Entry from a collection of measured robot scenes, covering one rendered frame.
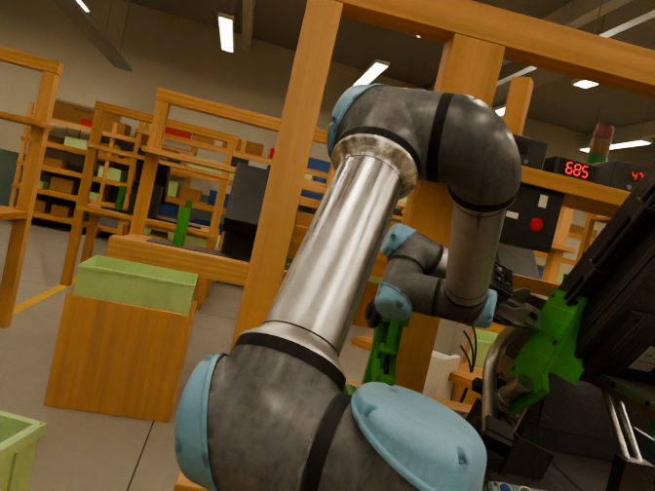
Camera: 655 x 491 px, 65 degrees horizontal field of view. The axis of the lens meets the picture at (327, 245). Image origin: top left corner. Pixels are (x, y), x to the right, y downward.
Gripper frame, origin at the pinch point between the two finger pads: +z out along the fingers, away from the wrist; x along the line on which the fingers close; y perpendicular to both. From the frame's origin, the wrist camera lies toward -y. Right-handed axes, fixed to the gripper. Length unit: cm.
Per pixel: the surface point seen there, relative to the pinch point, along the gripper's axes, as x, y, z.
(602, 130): 60, 19, 9
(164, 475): -8, -186, -49
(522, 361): -7.9, -3.8, 2.5
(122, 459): -7, -196, -70
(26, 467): -61, -8, -70
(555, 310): 0.0, 6.2, 2.4
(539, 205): 30.1, 7.7, -2.5
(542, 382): -15.8, 2.3, 2.3
